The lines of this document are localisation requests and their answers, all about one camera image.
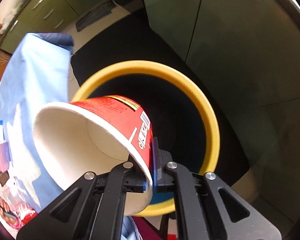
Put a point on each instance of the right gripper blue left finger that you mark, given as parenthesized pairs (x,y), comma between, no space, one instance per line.
(135,182)

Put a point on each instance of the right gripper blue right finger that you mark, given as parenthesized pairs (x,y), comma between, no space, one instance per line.
(162,181)

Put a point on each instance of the red paper noodle cup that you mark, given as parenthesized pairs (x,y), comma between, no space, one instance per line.
(95,135)

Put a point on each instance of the yellow rimmed trash bin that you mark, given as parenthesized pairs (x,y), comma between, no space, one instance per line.
(187,86)

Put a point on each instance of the green kitchen base cabinets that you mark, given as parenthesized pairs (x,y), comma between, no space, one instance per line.
(42,16)

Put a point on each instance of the blue patterned tablecloth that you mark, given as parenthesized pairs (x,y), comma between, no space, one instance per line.
(36,74)

